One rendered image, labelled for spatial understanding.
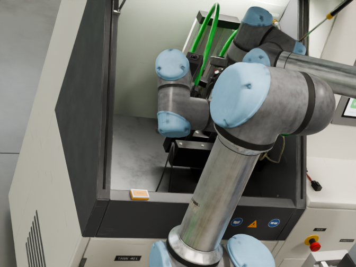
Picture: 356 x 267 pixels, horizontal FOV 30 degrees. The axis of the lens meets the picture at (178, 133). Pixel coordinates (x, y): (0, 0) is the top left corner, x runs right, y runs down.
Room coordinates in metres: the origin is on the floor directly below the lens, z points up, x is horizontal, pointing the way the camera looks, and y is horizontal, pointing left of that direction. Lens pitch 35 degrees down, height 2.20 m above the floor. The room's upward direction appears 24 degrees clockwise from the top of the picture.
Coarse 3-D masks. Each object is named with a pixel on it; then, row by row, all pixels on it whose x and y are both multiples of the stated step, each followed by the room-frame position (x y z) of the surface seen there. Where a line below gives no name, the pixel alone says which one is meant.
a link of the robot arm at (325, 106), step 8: (304, 72) 1.10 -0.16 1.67; (312, 80) 1.06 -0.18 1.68; (320, 80) 1.07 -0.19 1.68; (320, 88) 1.05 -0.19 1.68; (328, 88) 1.07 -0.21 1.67; (320, 96) 1.04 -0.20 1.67; (328, 96) 1.05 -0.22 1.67; (320, 104) 1.03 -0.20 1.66; (328, 104) 1.05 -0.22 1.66; (320, 112) 1.03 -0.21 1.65; (328, 112) 1.04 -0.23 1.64; (208, 120) 1.29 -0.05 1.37; (312, 120) 1.02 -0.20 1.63; (320, 120) 1.03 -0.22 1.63; (328, 120) 1.05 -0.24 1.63; (208, 128) 1.29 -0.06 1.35; (312, 128) 1.02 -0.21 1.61; (320, 128) 1.04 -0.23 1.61
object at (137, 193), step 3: (135, 192) 1.42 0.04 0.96; (138, 192) 1.43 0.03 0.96; (141, 192) 1.43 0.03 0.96; (144, 192) 1.44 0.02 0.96; (138, 195) 1.41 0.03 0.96; (141, 195) 1.42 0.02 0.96; (144, 195) 1.42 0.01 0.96; (147, 195) 1.43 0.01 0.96; (132, 198) 1.40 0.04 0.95; (135, 198) 1.41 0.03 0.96; (138, 198) 1.41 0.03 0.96; (141, 198) 1.42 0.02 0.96; (144, 198) 1.42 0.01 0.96; (147, 198) 1.42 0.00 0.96
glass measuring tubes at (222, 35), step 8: (200, 16) 1.96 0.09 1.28; (224, 16) 2.02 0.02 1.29; (232, 16) 2.05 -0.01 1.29; (200, 24) 1.97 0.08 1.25; (208, 24) 1.97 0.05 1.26; (224, 24) 2.00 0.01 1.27; (232, 24) 2.01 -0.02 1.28; (192, 32) 1.98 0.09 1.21; (208, 32) 1.99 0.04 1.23; (216, 32) 2.01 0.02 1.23; (224, 32) 2.04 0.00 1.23; (192, 40) 1.98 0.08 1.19; (200, 40) 2.00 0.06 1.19; (216, 40) 2.01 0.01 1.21; (224, 40) 2.02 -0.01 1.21; (184, 48) 1.98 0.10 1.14; (200, 48) 1.99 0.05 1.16; (216, 48) 2.04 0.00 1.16; (208, 56) 2.00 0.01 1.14; (208, 64) 2.04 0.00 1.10; (208, 72) 2.03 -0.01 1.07; (200, 88) 2.03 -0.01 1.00
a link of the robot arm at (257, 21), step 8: (248, 8) 1.69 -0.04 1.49; (256, 8) 1.70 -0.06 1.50; (248, 16) 1.66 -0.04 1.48; (256, 16) 1.66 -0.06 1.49; (264, 16) 1.67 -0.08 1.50; (272, 16) 1.69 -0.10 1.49; (240, 24) 1.68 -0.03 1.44; (248, 24) 1.66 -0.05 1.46; (256, 24) 1.65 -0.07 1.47; (264, 24) 1.66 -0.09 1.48; (240, 32) 1.67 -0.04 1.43; (248, 32) 1.65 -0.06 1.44; (256, 32) 1.65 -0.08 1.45; (264, 32) 1.65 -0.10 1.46; (240, 40) 1.66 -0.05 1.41; (248, 40) 1.65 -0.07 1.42; (256, 40) 1.64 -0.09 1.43; (240, 48) 1.66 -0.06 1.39; (248, 48) 1.65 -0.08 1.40
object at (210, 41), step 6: (216, 6) 1.76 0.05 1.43; (210, 12) 1.86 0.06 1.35; (216, 12) 1.72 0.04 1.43; (216, 18) 1.70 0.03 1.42; (204, 24) 1.89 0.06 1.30; (216, 24) 1.68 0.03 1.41; (210, 30) 1.66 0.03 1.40; (198, 36) 1.90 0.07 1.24; (210, 36) 1.64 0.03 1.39; (198, 42) 1.91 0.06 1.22; (210, 42) 1.62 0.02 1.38; (192, 48) 1.91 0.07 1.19; (204, 54) 1.59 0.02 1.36; (204, 60) 1.58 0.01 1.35; (198, 78) 1.55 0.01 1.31
